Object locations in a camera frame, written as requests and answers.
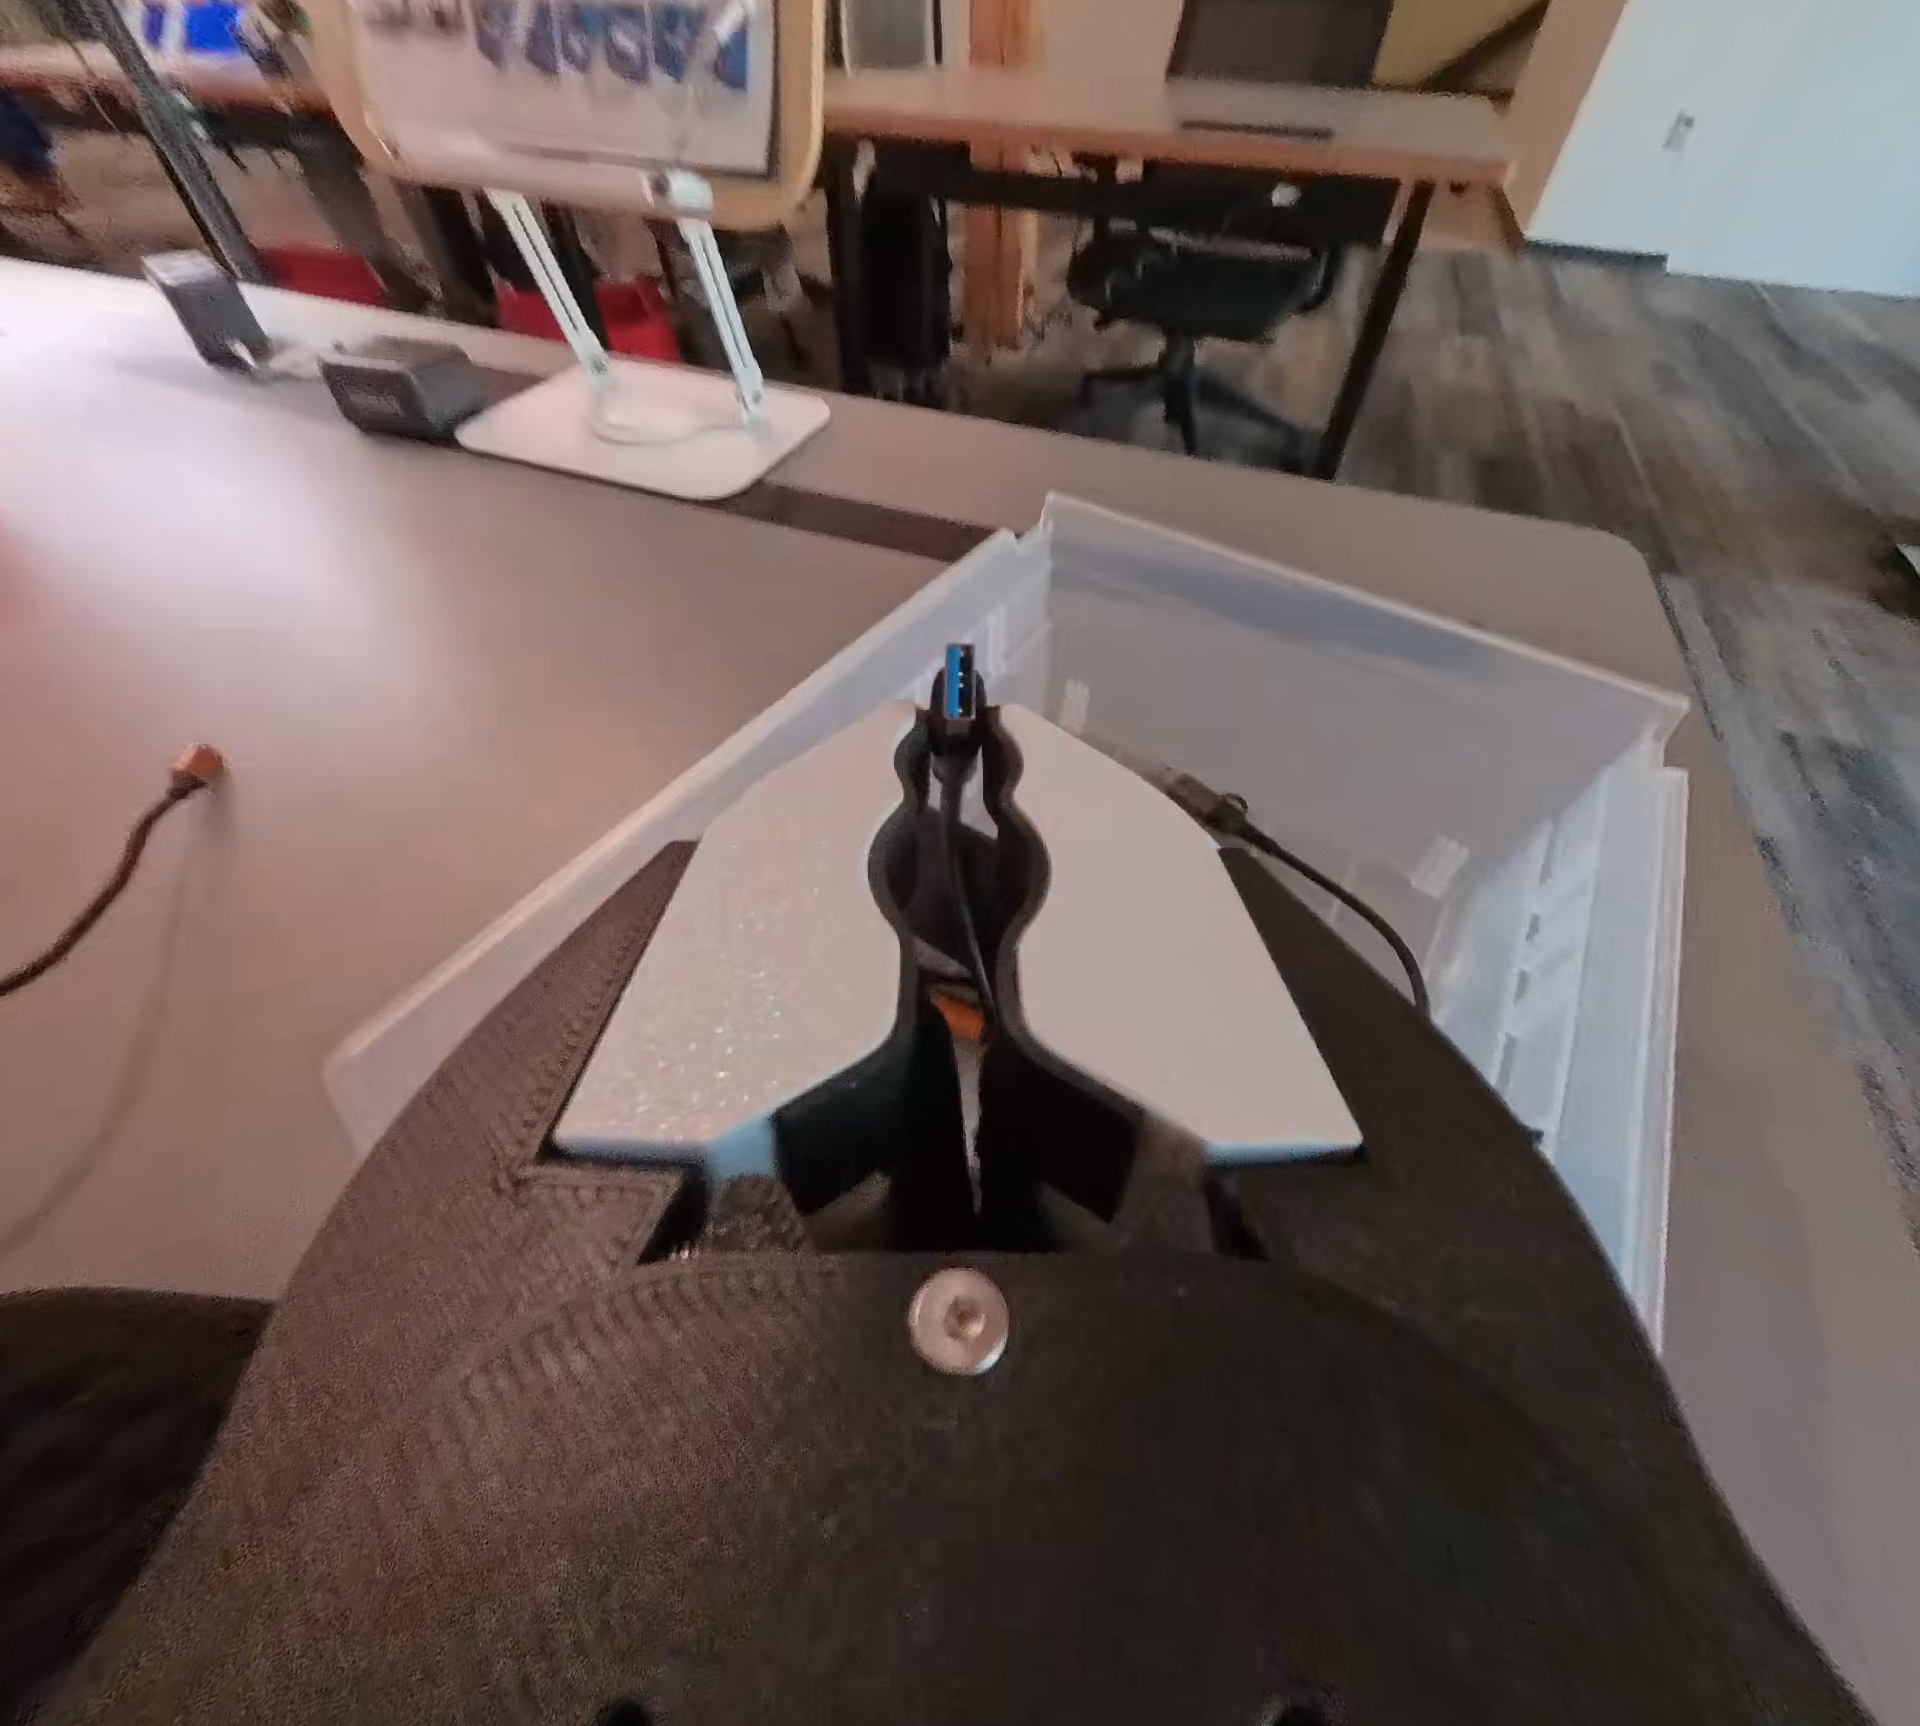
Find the black bumpy round mat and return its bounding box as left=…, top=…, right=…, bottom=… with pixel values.
left=0, top=1287, right=272, bottom=1726

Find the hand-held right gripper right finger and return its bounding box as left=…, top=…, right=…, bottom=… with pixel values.
left=990, top=701, right=1368, bottom=1165

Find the black light panel on stand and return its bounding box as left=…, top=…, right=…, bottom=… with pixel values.
left=0, top=0, right=270, bottom=285

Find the black hub cable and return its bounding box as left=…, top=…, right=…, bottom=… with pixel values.
left=922, top=641, right=1433, bottom=1016

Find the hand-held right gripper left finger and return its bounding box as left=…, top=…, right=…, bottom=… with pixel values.
left=552, top=701, right=923, bottom=1180

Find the dark grey small box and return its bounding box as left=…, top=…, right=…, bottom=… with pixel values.
left=317, top=337, right=490, bottom=442

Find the white plastic bin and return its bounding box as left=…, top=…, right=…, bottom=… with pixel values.
left=321, top=492, right=1693, bottom=1353

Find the black office chair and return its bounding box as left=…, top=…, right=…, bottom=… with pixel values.
left=1165, top=0, right=1416, bottom=93
left=1068, top=179, right=1351, bottom=467

